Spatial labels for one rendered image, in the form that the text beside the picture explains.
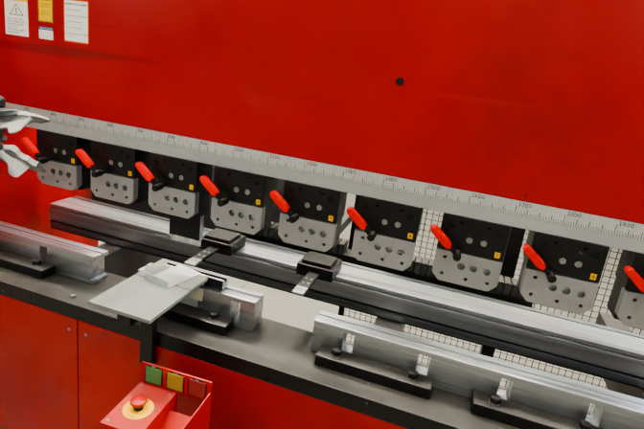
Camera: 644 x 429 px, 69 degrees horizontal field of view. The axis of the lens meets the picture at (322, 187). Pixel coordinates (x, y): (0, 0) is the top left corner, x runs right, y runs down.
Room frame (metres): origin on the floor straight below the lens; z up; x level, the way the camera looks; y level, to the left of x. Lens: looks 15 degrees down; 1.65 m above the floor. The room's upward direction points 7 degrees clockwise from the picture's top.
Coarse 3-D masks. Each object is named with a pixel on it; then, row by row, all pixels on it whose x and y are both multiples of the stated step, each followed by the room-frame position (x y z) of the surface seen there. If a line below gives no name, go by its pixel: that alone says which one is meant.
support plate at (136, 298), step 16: (144, 272) 1.22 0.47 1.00; (112, 288) 1.11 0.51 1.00; (128, 288) 1.12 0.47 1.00; (144, 288) 1.13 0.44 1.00; (160, 288) 1.14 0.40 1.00; (176, 288) 1.15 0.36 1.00; (192, 288) 1.16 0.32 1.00; (96, 304) 1.03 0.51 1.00; (112, 304) 1.04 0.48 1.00; (128, 304) 1.05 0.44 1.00; (144, 304) 1.05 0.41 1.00; (160, 304) 1.06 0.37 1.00; (144, 320) 0.99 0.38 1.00
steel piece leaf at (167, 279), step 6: (168, 270) 1.25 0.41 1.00; (174, 270) 1.25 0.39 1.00; (180, 270) 1.26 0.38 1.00; (150, 276) 1.17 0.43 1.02; (156, 276) 1.20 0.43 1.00; (162, 276) 1.21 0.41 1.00; (168, 276) 1.21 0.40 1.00; (174, 276) 1.22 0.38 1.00; (180, 276) 1.22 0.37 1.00; (186, 276) 1.23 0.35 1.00; (192, 276) 1.23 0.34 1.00; (156, 282) 1.16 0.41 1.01; (162, 282) 1.15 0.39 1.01; (168, 282) 1.17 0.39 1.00; (174, 282) 1.18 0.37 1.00
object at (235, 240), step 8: (216, 232) 1.50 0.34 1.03; (224, 232) 1.51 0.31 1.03; (232, 232) 1.52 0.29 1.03; (208, 240) 1.45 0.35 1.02; (216, 240) 1.46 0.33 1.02; (224, 240) 1.45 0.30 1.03; (232, 240) 1.46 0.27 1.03; (240, 240) 1.49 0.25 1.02; (200, 248) 1.46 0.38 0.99; (208, 248) 1.43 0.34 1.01; (216, 248) 1.44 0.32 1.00; (224, 248) 1.44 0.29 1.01; (232, 248) 1.44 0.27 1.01; (240, 248) 1.50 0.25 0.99; (200, 256) 1.36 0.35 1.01; (208, 256) 1.38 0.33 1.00; (192, 264) 1.30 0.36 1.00
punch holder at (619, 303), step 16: (624, 256) 1.00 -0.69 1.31; (640, 256) 0.94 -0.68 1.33; (624, 272) 0.97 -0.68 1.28; (640, 272) 0.94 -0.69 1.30; (624, 288) 0.95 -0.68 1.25; (608, 304) 1.01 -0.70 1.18; (624, 304) 0.94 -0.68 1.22; (640, 304) 0.93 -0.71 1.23; (624, 320) 0.93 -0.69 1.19; (640, 320) 0.93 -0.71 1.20
